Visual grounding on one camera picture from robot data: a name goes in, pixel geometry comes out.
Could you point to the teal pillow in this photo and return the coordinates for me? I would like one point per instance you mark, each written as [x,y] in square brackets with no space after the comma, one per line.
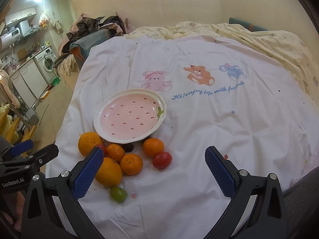
[251,27]

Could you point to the pink strawberry ceramic plate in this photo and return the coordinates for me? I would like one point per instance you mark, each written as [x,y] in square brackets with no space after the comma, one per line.
[129,116]

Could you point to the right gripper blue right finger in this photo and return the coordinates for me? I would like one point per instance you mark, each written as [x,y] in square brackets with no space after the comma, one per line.
[222,170]

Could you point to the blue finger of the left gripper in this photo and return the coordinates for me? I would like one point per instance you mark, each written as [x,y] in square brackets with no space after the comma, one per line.
[39,159]
[21,148]

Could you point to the pile of clothes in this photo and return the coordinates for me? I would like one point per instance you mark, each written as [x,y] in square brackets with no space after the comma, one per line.
[86,25]

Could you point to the small mandarin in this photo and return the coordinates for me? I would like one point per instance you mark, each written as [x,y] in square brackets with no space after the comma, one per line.
[115,152]
[153,146]
[131,164]

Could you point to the white washing machine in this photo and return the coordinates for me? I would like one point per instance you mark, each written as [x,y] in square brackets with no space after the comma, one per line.
[45,60]

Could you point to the white cartoon animal bedsheet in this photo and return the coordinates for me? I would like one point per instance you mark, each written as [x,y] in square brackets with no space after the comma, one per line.
[222,94]

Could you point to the cream patterned quilt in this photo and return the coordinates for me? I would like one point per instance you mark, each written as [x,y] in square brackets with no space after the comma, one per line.
[282,46]

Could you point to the white water heater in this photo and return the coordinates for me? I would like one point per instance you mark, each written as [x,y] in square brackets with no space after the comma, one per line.
[10,38]

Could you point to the teal orange cushion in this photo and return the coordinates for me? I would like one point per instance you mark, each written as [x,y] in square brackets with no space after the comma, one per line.
[80,49]

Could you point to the large orange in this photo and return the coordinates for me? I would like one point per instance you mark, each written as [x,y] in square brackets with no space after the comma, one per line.
[87,142]
[109,173]

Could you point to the yellow wooden rack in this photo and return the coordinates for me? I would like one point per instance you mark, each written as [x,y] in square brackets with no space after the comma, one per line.
[13,130]

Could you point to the dark purple grape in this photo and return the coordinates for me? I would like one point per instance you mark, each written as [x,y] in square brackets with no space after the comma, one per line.
[128,148]

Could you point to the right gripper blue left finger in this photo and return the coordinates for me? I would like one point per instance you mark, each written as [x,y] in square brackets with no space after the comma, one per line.
[84,172]

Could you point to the white kitchen cabinets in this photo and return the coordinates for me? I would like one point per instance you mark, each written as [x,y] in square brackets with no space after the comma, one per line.
[29,82]

